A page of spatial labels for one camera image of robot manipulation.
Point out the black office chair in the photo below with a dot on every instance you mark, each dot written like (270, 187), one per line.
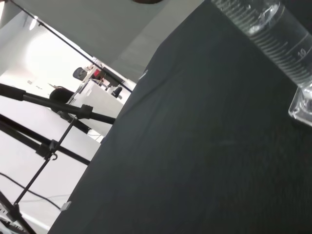
(79, 73)

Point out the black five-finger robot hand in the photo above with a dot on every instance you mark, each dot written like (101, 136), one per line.
(147, 1)

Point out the white desk unit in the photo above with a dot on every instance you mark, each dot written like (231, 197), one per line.
(100, 97)

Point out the thin black pole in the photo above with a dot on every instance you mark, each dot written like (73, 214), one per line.
(73, 46)

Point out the black bench cloth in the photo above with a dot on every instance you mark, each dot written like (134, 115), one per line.
(182, 146)

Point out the pale board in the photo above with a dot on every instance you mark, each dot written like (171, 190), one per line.
(109, 29)

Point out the clear cloth clip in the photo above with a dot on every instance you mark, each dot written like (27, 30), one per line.
(143, 74)
(65, 206)

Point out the person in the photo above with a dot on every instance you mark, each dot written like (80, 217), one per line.
(59, 95)

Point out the black tripod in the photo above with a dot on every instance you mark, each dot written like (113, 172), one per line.
(84, 111)

